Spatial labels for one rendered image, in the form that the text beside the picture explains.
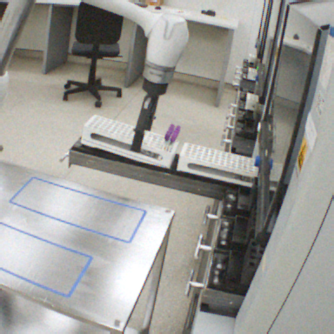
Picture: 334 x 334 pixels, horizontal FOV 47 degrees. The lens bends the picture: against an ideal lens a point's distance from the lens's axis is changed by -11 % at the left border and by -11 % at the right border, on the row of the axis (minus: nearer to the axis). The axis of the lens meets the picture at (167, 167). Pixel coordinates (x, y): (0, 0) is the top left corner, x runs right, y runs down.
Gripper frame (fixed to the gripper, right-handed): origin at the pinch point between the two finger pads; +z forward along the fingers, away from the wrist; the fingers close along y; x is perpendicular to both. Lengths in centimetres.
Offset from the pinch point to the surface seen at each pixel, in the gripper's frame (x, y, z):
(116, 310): 13, 67, 4
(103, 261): 6, 53, 4
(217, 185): 27.0, 6.6, 3.9
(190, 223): 27, -83, 85
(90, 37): -102, -222, 32
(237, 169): 31.2, 4.6, -2.5
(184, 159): 15.1, 5.0, -0.2
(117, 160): -4.6, 5.7, 6.9
